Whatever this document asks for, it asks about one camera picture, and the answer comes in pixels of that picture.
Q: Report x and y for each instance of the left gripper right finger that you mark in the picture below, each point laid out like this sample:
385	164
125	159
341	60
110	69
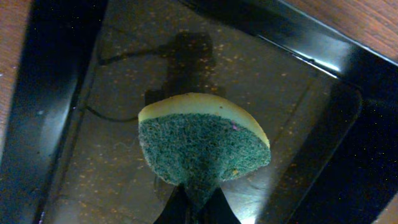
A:
217	210

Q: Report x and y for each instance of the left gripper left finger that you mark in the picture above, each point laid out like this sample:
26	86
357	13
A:
177	209

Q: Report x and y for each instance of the green yellow sponge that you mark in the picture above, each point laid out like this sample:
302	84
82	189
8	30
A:
198	141

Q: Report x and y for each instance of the black plastic tray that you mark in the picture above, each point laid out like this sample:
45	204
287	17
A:
72	153

